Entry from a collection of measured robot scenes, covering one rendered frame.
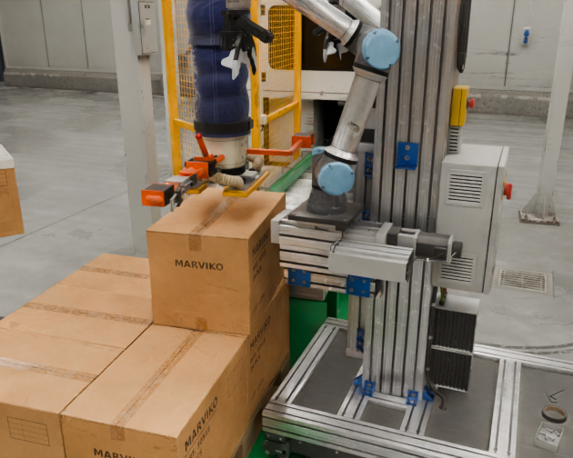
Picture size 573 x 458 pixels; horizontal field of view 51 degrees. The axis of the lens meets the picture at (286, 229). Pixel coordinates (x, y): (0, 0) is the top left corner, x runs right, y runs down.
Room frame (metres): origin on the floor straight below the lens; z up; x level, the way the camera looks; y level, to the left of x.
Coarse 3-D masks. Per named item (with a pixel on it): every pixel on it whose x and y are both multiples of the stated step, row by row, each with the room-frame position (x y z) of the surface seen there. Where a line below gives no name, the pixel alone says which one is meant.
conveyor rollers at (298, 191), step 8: (304, 176) 4.37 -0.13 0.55; (296, 184) 4.19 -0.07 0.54; (304, 184) 4.18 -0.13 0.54; (288, 192) 4.02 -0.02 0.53; (296, 192) 4.01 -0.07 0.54; (304, 192) 3.99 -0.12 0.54; (288, 200) 3.83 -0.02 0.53; (296, 200) 3.82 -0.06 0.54; (304, 200) 3.81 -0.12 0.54; (288, 208) 3.65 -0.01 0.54
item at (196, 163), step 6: (198, 156) 2.17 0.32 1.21; (186, 162) 2.10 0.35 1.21; (192, 162) 2.09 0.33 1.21; (198, 162) 2.09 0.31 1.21; (204, 162) 2.09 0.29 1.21; (210, 162) 2.11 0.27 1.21; (186, 168) 2.10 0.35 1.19; (198, 168) 2.09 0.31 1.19; (204, 168) 2.08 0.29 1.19; (210, 168) 2.11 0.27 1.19; (216, 168) 2.15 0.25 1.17; (204, 174) 2.08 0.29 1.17; (210, 174) 2.09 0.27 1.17
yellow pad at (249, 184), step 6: (252, 168) 2.43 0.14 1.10; (258, 174) 2.42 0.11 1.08; (264, 174) 2.44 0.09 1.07; (246, 180) 2.34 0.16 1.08; (252, 180) 2.34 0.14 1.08; (258, 180) 2.35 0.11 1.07; (264, 180) 2.42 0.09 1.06; (228, 186) 2.26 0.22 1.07; (246, 186) 2.24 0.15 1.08; (252, 186) 2.26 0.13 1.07; (222, 192) 2.20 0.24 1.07; (228, 192) 2.19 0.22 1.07; (234, 192) 2.19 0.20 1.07; (240, 192) 2.19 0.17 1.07; (246, 192) 2.19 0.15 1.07
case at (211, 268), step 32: (256, 192) 2.63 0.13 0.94; (160, 224) 2.19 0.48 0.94; (192, 224) 2.19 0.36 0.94; (224, 224) 2.19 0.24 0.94; (256, 224) 2.19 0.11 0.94; (160, 256) 2.12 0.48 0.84; (192, 256) 2.09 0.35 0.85; (224, 256) 2.06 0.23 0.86; (256, 256) 2.15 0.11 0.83; (160, 288) 2.12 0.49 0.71; (192, 288) 2.09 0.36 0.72; (224, 288) 2.06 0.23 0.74; (256, 288) 2.14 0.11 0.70; (160, 320) 2.12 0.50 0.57; (192, 320) 2.09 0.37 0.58; (224, 320) 2.06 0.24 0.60; (256, 320) 2.13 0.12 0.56
